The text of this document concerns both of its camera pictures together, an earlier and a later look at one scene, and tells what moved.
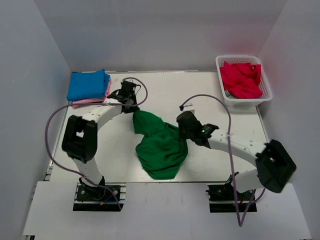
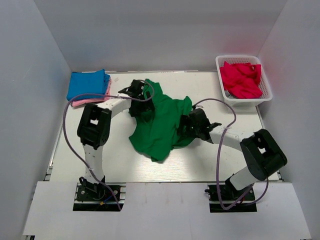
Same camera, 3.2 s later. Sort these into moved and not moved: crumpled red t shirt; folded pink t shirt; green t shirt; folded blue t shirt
Moved: green t shirt
Not moved: folded pink t shirt; crumpled red t shirt; folded blue t shirt
